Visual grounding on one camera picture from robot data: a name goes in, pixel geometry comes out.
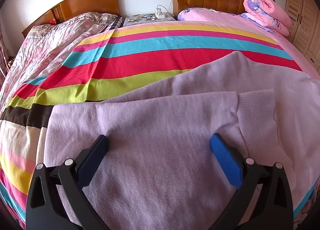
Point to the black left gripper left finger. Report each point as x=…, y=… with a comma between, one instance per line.
x=44, y=207

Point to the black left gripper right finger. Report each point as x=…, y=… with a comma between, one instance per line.
x=263, y=197

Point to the lilac knit pants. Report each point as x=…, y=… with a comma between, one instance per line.
x=159, y=172

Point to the pink floral quilt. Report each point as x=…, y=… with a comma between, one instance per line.
x=47, y=46

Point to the rainbow striped blanket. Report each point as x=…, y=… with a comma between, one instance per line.
x=106, y=65

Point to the beige louvered wardrobe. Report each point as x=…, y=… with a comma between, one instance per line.
x=304, y=32

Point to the rolled pink floral duvet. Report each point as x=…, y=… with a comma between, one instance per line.
x=268, y=15

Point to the white power strip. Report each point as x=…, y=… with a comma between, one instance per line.
x=159, y=14

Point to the cluttered nightstand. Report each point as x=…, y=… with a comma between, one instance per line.
x=146, y=18

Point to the left wooden headboard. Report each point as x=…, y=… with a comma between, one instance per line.
x=68, y=9

